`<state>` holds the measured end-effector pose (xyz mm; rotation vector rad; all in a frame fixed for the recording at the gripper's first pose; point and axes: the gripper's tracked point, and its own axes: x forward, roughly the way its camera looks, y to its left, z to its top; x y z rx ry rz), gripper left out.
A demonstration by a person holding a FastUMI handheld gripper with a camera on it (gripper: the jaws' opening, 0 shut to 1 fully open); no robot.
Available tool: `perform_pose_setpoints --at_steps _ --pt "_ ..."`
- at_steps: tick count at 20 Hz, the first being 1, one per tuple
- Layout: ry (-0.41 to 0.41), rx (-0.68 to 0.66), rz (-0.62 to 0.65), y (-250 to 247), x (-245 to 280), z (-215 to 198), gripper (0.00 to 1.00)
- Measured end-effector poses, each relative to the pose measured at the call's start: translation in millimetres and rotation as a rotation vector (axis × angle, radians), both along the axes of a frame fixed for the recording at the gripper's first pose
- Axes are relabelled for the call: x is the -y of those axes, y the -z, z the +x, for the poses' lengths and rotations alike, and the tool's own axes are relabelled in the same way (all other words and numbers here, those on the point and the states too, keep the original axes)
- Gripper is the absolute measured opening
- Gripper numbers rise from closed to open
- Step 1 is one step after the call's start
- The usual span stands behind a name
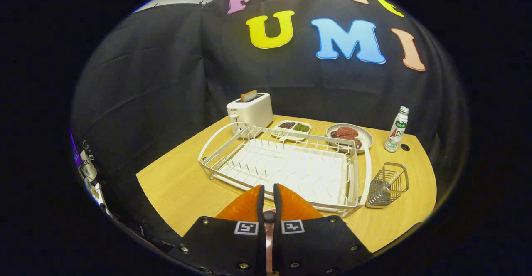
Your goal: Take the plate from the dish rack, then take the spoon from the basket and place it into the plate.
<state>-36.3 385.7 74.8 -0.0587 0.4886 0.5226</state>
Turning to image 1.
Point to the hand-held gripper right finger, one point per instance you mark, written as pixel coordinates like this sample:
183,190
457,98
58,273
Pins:
277,209

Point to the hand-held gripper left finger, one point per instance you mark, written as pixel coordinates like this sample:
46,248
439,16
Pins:
261,209

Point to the divided tray of beans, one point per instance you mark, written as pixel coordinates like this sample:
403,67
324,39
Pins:
301,127

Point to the white toaster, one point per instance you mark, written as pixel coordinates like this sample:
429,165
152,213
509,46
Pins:
253,109

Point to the pink plate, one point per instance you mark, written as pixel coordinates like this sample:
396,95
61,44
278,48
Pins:
269,247

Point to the white bottle with green label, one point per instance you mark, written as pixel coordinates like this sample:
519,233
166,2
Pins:
397,132

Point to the white and black equipment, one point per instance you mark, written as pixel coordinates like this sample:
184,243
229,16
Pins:
88,166

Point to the white drip tray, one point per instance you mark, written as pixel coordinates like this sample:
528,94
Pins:
299,176

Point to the brown toast slice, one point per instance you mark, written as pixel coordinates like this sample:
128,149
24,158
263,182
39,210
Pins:
248,96

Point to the black backdrop cloth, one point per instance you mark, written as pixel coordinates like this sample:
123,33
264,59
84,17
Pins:
145,101

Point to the beige plate with meat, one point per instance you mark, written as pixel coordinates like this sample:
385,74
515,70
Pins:
365,136

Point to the red meat piece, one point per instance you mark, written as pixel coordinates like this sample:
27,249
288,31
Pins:
344,131
352,141

